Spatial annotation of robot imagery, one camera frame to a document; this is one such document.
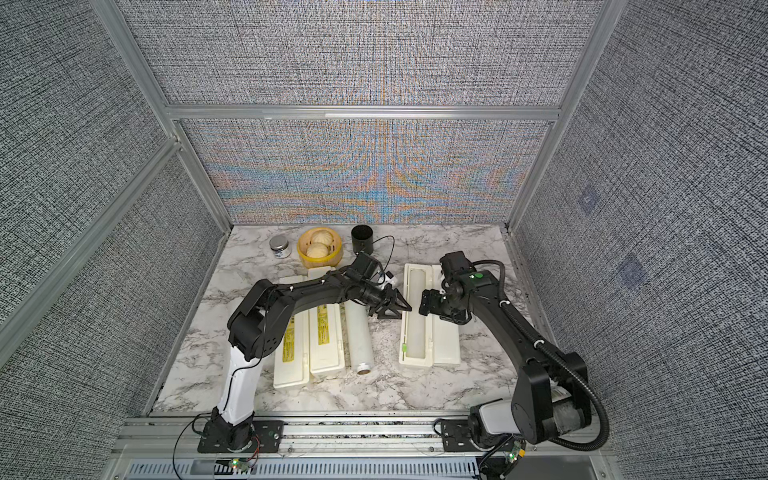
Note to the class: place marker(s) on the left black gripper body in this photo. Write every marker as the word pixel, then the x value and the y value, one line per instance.
pixel 372 296

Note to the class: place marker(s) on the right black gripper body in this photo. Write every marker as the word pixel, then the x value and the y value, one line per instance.
pixel 443 305

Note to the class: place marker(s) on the white wrap dispenser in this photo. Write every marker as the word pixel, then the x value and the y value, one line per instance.
pixel 291 364
pixel 443 347
pixel 326 344

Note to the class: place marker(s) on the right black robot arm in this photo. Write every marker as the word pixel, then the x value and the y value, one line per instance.
pixel 552 399

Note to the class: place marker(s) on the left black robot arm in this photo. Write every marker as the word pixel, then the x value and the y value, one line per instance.
pixel 257 327

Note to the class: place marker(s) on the black cup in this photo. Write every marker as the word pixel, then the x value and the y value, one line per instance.
pixel 362 239

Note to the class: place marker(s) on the yellow bowl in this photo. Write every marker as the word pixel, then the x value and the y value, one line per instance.
pixel 333 259

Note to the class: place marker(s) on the small silver lidded jar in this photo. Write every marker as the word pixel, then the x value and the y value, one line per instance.
pixel 280 246

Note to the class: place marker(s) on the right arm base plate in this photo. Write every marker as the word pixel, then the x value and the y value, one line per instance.
pixel 456 436

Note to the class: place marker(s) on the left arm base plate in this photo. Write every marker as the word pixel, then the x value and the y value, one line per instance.
pixel 256 436

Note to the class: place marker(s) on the aluminium front rail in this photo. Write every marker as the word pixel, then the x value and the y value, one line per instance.
pixel 340 445

